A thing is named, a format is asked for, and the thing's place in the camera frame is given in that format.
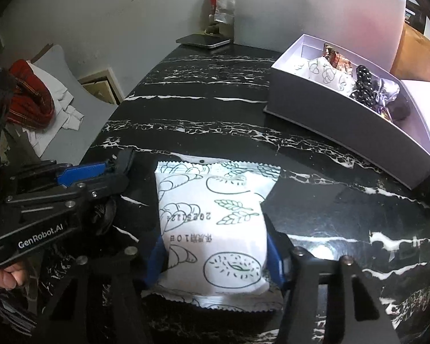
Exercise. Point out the black polka dot cloth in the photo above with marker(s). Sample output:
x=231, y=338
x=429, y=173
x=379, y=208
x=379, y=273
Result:
x=363, y=86

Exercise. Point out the lavender box lid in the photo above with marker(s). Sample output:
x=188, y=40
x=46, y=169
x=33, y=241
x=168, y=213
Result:
x=426, y=114

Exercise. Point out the brown cardboard box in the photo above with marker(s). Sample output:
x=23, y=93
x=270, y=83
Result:
x=415, y=53

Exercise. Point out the brown snack packet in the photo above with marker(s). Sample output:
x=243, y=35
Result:
x=338, y=59

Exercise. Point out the white board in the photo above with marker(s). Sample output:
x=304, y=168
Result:
x=308, y=7

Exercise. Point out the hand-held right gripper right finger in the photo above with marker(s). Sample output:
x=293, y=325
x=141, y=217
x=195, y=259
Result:
x=276, y=254

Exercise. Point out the white bread packet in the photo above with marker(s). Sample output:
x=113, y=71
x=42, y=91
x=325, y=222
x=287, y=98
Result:
x=208, y=229
x=329, y=75

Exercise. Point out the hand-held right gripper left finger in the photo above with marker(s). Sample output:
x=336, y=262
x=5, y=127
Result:
x=156, y=258

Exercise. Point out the wooden picture frame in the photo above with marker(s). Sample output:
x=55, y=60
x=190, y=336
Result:
x=100, y=89

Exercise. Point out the person's left hand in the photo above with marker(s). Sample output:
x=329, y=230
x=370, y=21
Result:
x=5, y=276

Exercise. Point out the black smartphone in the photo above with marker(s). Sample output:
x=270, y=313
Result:
x=204, y=40

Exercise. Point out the lavender gift box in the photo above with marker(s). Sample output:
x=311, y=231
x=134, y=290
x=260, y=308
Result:
x=344, y=122

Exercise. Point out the white cloth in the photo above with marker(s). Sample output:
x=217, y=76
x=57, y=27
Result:
x=64, y=114

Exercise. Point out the red plaid cloth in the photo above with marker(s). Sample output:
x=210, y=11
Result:
x=32, y=93

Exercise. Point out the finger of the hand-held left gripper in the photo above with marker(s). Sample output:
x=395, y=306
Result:
x=93, y=191
x=82, y=172

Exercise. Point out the clear plastic bag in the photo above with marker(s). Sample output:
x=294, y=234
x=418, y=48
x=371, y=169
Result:
x=225, y=7

